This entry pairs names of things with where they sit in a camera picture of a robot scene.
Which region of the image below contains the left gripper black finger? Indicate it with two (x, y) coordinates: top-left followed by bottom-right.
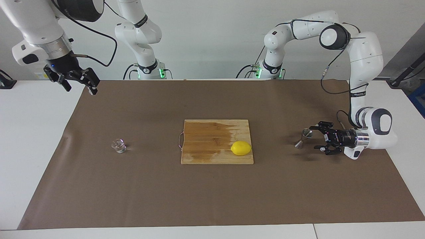
(314, 143), (342, 156)
(309, 121), (333, 133)

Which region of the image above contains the steel double jigger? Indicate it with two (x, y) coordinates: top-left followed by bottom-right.
(295, 129), (313, 149)

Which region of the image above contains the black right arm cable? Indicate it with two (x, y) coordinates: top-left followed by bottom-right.
(50, 0), (128, 67)

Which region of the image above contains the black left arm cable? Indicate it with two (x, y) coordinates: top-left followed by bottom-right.
(276, 19), (370, 130)

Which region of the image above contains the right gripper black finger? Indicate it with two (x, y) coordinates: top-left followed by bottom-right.
(44, 66), (72, 92)
(68, 67), (100, 96)

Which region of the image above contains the blue crate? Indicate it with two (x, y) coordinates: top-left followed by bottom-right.
(408, 82), (425, 118)

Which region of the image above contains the black base cable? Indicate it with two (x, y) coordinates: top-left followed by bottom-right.
(236, 50), (267, 79)
(123, 64), (138, 80)

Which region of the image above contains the black clamp mount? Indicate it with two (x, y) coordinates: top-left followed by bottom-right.
(0, 69), (17, 89)

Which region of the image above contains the wooden cutting board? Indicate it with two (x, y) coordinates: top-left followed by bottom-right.
(178, 119), (254, 165)

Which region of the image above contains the small clear glass cup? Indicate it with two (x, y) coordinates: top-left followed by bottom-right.
(111, 139), (127, 154)

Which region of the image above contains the yellow lemon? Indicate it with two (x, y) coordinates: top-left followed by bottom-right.
(230, 141), (252, 156)

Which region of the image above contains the black tripod stand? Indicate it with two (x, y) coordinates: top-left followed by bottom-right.
(387, 55), (425, 87)

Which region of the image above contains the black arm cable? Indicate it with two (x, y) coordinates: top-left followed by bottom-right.
(50, 0), (128, 67)
(276, 19), (370, 130)

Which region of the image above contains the brown paper table mat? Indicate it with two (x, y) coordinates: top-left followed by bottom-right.
(17, 79), (425, 230)

